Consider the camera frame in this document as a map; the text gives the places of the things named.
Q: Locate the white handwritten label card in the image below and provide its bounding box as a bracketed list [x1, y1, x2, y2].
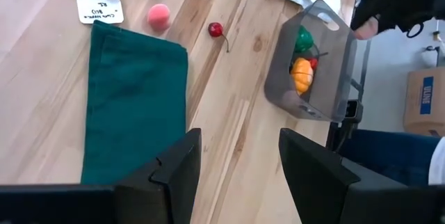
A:
[76, 0, 125, 25]

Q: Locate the dark red toy cherry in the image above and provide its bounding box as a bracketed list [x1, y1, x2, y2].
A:
[207, 22, 231, 54]

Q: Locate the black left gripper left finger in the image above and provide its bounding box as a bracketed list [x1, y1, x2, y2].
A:
[0, 128, 202, 224]

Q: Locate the person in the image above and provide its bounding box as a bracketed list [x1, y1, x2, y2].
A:
[339, 0, 445, 186]

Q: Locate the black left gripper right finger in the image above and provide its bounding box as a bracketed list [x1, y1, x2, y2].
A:
[279, 128, 445, 224]

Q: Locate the pink toy peach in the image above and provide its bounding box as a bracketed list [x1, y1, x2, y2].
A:
[147, 3, 172, 32]

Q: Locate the brown cardboard box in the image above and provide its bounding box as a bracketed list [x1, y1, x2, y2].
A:
[403, 67, 445, 138]

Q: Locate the grey translucent plastic container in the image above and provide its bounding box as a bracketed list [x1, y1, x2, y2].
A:
[263, 0, 358, 123]

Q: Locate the green toy bell pepper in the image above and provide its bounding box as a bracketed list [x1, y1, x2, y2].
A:
[294, 25, 315, 54]

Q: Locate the orange toy pumpkin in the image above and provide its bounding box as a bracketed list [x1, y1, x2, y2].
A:
[290, 56, 314, 96]

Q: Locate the dark green cloth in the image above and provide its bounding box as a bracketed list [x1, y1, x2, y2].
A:
[80, 19, 189, 186]

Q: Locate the person's hand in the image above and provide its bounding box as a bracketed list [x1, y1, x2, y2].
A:
[354, 15, 380, 40]

